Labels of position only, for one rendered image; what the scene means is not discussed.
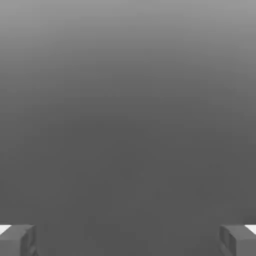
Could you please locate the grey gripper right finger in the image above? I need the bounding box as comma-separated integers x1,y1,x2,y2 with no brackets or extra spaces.
218,224,256,256

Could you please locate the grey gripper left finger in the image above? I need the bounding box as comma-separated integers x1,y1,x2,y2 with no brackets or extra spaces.
0,224,39,256

